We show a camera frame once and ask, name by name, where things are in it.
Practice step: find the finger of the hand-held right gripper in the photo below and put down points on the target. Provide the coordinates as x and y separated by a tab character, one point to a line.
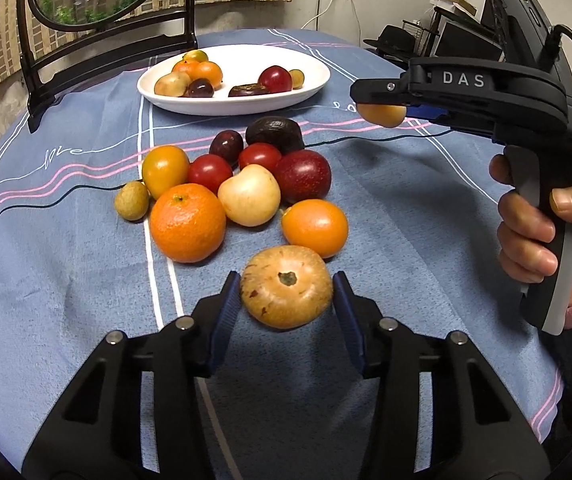
425	112
378	91

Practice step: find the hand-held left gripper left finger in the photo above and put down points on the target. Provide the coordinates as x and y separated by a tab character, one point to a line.
225	325

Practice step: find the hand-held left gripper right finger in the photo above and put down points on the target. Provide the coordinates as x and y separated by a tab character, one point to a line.
348	327

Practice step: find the small tan round fruit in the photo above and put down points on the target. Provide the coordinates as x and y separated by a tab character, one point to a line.
383	115

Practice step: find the spotted tan round fruit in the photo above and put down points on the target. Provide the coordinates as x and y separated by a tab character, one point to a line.
286	287

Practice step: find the red apple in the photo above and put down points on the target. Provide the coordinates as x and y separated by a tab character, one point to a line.
275	80

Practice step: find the small smooth orange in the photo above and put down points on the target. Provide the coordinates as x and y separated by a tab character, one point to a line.
211	72
316	227

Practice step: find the large orange mandarin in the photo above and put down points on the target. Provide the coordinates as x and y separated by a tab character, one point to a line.
188	222

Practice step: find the red plum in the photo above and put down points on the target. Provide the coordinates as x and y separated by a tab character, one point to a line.
303	175

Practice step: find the dark brown avocado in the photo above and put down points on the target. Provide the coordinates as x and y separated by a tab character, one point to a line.
274	134

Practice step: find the white oval plate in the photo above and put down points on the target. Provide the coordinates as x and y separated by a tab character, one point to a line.
266	55

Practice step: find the dark maroon fruit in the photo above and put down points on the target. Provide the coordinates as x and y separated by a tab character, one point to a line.
248	91

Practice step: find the pale yellow pear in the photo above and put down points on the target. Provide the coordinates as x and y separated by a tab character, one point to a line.
249	195

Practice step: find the red tomato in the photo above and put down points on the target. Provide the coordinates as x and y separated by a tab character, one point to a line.
260	156
209	172

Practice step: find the dark purple plum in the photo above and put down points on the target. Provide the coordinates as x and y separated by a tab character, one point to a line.
201	89
226	145

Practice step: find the yellow-green tangerine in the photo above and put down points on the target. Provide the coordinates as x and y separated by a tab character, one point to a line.
197	55

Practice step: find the person's right hand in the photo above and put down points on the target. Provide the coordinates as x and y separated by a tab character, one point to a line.
525	240

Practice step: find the black desk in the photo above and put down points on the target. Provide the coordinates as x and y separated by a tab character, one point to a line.
395	60

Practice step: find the black hat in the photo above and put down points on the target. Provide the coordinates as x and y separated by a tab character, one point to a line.
390	37

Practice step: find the computer monitor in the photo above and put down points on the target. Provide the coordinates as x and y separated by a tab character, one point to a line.
465	42

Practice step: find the blue striped tablecloth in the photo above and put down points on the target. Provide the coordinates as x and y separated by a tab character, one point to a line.
415	200

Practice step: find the cardboard box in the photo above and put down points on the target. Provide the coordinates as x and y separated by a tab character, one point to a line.
458	2

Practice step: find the round goldfish screen black stand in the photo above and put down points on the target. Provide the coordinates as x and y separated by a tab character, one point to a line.
91	0

